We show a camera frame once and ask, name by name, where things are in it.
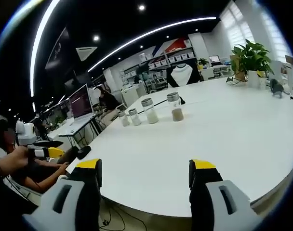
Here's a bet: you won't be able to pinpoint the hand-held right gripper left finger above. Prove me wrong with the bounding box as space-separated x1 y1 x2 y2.
23 158 103 231

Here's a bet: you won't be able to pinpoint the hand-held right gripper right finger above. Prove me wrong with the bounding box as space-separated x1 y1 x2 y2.
188 158 261 231

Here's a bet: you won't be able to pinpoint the small seasoning bottle beige contents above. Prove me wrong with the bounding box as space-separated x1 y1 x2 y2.
118 111 131 127

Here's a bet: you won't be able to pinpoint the small seasoning bottle white contents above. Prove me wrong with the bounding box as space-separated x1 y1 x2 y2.
128 108 143 127

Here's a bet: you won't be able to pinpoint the tall seasoning bottle brown contents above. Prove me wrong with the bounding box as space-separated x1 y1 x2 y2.
166 92 185 122

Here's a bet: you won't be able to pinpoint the tall seasoning bottle white contents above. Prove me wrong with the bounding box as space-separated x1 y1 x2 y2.
141 98 160 125

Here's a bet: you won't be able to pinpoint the person's left hand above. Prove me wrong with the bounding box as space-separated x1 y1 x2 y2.
6 145 33 169

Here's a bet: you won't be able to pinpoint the black computer mouse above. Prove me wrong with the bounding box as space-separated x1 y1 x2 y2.
77 145 92 160

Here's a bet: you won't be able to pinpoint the white side desk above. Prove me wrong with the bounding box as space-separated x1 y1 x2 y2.
47 113 97 147

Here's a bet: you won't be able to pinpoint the silver computer monitor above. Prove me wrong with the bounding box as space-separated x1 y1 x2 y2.
68 83 94 120

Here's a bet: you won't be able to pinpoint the ceiling air vent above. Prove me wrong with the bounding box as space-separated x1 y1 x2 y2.
75 46 98 61

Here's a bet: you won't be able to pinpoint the black and white chair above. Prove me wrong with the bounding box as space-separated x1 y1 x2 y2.
166 64 200 88

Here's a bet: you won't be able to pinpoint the white plant pot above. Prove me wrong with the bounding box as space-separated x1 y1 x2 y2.
247 69 268 89

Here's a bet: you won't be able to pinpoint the grey animal figurine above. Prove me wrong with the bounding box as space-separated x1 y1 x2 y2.
268 78 286 99

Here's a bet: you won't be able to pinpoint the long ceiling light strip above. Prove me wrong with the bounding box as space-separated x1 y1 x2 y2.
87 16 217 73

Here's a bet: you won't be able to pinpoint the shelving with white bins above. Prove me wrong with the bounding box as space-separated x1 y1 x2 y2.
138 45 198 72

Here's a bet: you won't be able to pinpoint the green potted plant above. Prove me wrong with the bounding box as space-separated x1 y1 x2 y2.
230 39 274 81

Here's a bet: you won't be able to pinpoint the white window blinds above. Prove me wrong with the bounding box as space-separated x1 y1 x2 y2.
220 1 256 48

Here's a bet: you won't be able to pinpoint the black cable under table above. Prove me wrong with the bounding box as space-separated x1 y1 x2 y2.
99 204 149 231

